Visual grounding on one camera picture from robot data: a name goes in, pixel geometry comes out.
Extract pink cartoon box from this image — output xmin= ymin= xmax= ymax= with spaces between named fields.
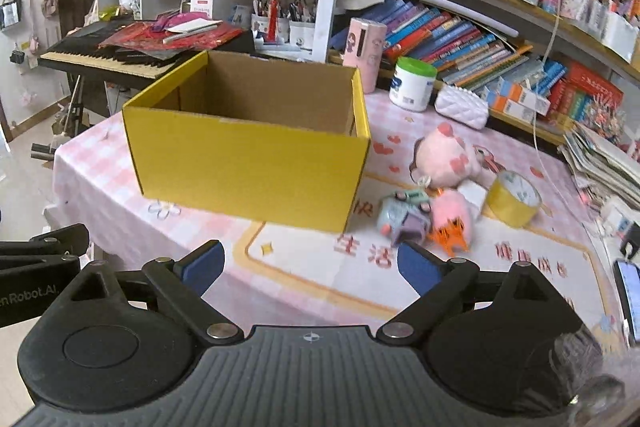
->
xmin=342 ymin=18 xmax=387 ymax=94

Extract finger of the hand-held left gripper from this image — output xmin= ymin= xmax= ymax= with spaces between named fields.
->
xmin=0 ymin=255 xmax=82 ymax=279
xmin=0 ymin=223 xmax=91 ymax=257

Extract stack of newspapers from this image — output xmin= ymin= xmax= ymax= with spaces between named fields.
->
xmin=557 ymin=122 xmax=640 ymax=214

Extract white cable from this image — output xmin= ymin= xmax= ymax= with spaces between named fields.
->
xmin=530 ymin=0 xmax=567 ymax=168

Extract white power strip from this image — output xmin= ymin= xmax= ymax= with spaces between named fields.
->
xmin=599 ymin=201 xmax=640 ymax=249

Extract row of leaning blue books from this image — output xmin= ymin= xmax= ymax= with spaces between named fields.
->
xmin=342 ymin=0 xmax=568 ymax=92

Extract red papers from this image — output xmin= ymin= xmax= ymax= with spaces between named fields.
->
xmin=97 ymin=21 xmax=243 ymax=58

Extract yellow cardboard box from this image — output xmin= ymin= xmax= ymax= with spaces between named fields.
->
xmin=122 ymin=50 xmax=372 ymax=234

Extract orange white small boxes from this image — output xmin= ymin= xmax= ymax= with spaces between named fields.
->
xmin=482 ymin=79 xmax=551 ymax=116

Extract yellow tape roll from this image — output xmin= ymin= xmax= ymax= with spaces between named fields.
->
xmin=486 ymin=169 xmax=543 ymax=229

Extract pink plush pig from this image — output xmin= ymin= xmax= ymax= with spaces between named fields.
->
xmin=412 ymin=122 xmax=493 ymax=188

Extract white jar green lid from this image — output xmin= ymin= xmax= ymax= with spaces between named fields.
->
xmin=389 ymin=57 xmax=438 ymax=112

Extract black electric keyboard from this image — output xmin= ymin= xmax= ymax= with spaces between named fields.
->
xmin=39 ymin=23 xmax=256 ymax=80

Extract keyboard stand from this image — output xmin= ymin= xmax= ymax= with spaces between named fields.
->
xmin=62 ymin=74 xmax=101 ymax=140

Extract black smartphone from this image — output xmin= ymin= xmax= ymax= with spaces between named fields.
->
xmin=612 ymin=258 xmax=640 ymax=348

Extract white quilted pouch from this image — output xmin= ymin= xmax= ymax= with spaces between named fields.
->
xmin=434 ymin=85 xmax=489 ymax=130

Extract small pink orange plush keychain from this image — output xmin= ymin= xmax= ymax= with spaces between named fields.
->
xmin=430 ymin=189 xmax=482 ymax=254

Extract grey-blue toy car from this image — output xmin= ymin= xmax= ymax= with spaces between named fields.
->
xmin=376 ymin=198 xmax=433 ymax=249

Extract white pen holder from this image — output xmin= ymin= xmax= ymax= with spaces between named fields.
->
xmin=289 ymin=0 xmax=317 ymax=50
xmin=251 ymin=0 xmax=291 ymax=44

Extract teal correction tape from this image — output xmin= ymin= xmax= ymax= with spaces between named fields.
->
xmin=392 ymin=188 xmax=432 ymax=210

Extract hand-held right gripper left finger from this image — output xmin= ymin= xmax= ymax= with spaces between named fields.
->
xmin=67 ymin=241 xmax=241 ymax=344

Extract black white hanging bag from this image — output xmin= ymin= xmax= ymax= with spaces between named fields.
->
xmin=0 ymin=0 xmax=23 ymax=31

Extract white booklet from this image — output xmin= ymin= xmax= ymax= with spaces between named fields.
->
xmin=162 ymin=14 xmax=223 ymax=36

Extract white eraser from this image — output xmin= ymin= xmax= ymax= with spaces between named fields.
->
xmin=457 ymin=181 xmax=488 ymax=210

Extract red boxed book set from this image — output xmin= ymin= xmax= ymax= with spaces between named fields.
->
xmin=547 ymin=62 xmax=625 ymax=132

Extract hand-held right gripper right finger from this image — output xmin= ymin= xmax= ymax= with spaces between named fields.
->
xmin=375 ymin=241 xmax=572 ymax=344

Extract pink checked tablecloth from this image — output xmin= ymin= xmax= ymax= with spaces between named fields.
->
xmin=52 ymin=87 xmax=632 ymax=349

